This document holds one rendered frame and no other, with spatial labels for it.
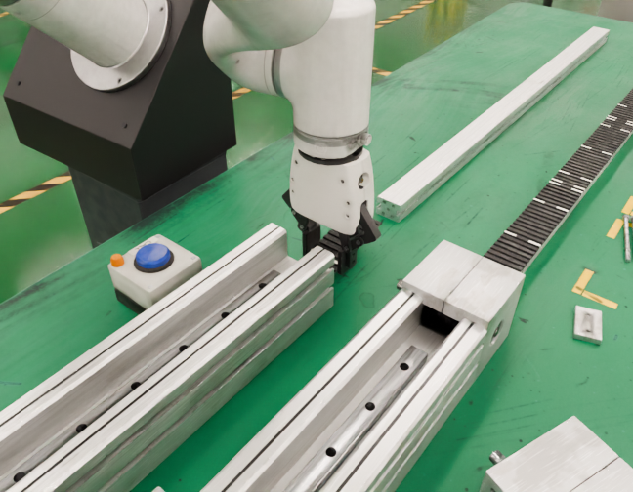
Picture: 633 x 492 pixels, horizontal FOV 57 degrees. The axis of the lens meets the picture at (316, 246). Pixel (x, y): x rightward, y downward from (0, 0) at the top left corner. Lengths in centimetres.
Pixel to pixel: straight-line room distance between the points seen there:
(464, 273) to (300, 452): 26
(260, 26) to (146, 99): 47
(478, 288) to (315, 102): 26
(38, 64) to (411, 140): 65
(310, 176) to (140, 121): 32
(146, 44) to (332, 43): 41
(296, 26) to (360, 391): 34
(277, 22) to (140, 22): 50
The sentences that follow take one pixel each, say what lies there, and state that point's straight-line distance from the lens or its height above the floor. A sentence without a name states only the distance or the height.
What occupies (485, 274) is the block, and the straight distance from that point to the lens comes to 66.
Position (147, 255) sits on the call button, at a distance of 72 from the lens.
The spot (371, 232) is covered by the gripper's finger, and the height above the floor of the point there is 87.
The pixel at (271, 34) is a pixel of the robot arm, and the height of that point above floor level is 114.
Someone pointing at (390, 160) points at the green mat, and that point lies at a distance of 102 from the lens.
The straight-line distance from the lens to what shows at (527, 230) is 84.
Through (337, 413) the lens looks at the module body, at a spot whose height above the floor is 83.
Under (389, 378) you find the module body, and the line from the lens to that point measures 59.
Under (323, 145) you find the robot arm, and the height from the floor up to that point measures 99.
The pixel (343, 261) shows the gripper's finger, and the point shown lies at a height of 81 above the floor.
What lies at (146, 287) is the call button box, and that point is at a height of 84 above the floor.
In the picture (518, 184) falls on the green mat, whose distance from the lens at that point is 100.
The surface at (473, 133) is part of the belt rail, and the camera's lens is 107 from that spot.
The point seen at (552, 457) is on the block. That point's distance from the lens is 52.
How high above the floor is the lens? 129
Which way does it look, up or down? 39 degrees down
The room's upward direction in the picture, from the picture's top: straight up
